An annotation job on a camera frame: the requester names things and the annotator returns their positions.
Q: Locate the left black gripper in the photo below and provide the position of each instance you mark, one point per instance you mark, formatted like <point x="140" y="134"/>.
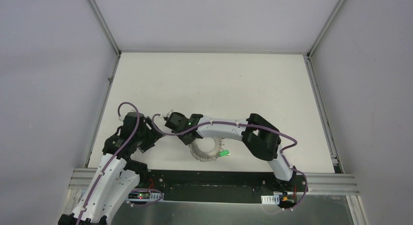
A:
<point x="147" y="140"/>

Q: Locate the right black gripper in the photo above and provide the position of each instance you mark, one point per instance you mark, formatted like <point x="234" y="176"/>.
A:
<point x="187" y="141"/>

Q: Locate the round metal keyring disc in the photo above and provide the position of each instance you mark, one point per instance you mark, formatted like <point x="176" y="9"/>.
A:
<point x="206" y="149"/>

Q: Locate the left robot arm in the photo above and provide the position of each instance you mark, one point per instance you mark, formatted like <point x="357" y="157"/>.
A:
<point x="117" y="174"/>

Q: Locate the green key tag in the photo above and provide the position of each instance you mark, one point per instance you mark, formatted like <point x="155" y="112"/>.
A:
<point x="223" y="153"/>

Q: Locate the left white cable duct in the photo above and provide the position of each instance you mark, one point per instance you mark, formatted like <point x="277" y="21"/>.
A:
<point x="145" y="196"/>

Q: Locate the white cable duct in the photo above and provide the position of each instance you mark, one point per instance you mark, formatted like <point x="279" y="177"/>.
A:
<point x="270" y="199"/>
<point x="145" y="196"/>

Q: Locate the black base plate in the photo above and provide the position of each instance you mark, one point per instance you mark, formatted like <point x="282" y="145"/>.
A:
<point x="219" y="186"/>

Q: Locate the right white cable duct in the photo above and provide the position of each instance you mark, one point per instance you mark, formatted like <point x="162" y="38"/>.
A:
<point x="270" y="199"/>

